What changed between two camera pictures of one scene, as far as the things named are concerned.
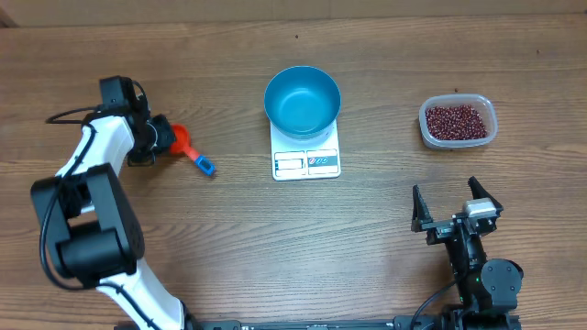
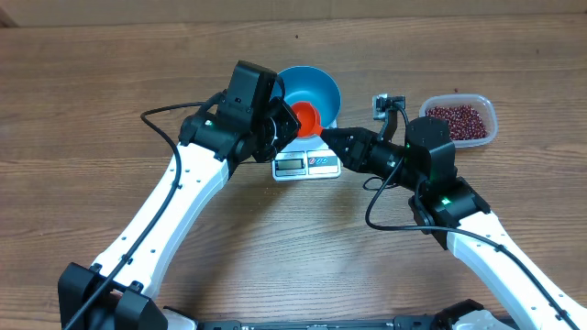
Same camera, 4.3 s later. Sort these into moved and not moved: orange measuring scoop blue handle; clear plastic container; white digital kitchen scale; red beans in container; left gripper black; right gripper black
Moved: orange measuring scoop blue handle; left gripper black; right gripper black
Not moved: white digital kitchen scale; clear plastic container; red beans in container
